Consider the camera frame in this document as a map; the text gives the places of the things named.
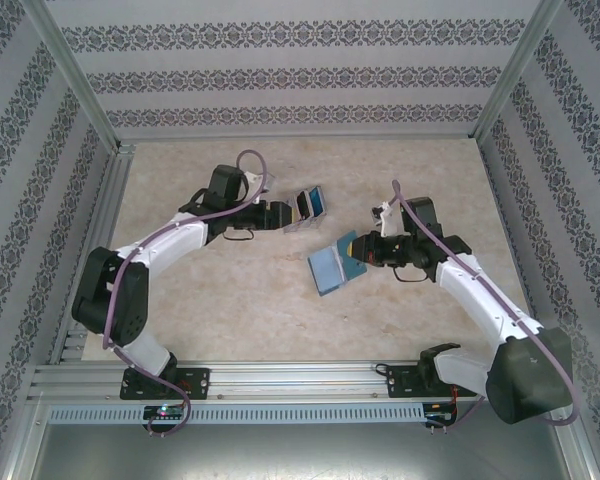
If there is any blue folding card holder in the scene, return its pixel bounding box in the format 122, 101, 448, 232
306, 230, 370, 300

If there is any right controller circuit board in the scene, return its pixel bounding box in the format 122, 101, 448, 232
424, 409, 459, 426

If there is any controller circuit board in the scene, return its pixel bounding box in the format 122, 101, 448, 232
142, 403, 187, 421
424, 409, 459, 426

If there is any grey metal panel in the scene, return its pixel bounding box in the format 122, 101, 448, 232
29, 423, 572, 480

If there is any left controller circuit board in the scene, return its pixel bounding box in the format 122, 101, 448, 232
142, 403, 187, 421

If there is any thin black right gripper wire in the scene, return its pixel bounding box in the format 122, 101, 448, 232
391, 263, 430, 285

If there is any thin black gripper wire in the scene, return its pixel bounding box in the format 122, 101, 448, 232
391, 263, 430, 285
223, 228, 257, 245

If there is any thin black left gripper wire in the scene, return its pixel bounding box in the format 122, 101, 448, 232
223, 228, 257, 245

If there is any aluminium back frame bar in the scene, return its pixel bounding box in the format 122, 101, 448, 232
115, 130, 480, 144

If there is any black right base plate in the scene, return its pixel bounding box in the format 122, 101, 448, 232
385, 363, 462, 400

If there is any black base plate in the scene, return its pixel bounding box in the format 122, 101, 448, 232
121, 367, 212, 402
385, 363, 462, 400

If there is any aluminium mounting rail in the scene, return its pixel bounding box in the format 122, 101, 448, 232
27, 360, 567, 402

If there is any aluminium side table rail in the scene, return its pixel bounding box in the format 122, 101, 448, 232
49, 142, 139, 364

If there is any grey slotted cable duct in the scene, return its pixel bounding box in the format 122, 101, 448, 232
47, 402, 427, 426

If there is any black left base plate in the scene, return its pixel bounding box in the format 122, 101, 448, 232
121, 367, 212, 402

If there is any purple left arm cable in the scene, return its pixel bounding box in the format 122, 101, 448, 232
101, 148, 272, 435

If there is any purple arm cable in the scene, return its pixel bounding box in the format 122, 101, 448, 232
390, 179, 581, 429
101, 148, 272, 435

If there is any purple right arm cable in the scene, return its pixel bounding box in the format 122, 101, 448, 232
390, 179, 581, 429

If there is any short aluminium frame post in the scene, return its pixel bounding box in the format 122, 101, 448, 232
0, 392, 52, 480
549, 399, 600, 480

